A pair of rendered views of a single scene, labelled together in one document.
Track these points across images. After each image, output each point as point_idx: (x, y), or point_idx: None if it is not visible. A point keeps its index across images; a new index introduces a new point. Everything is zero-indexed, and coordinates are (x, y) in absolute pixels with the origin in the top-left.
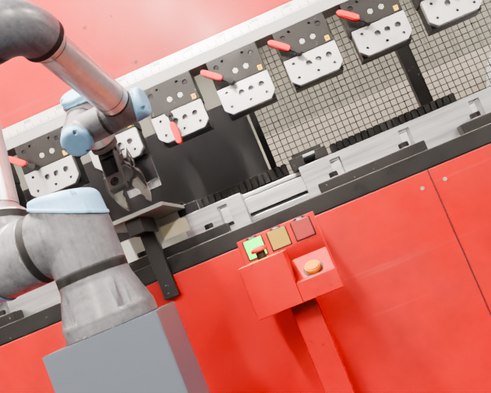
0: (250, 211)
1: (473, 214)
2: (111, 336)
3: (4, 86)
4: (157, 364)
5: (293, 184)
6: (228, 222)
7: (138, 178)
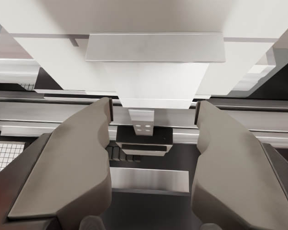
0: (56, 105)
1: None
2: None
3: None
4: None
5: None
6: (86, 105)
7: (23, 197)
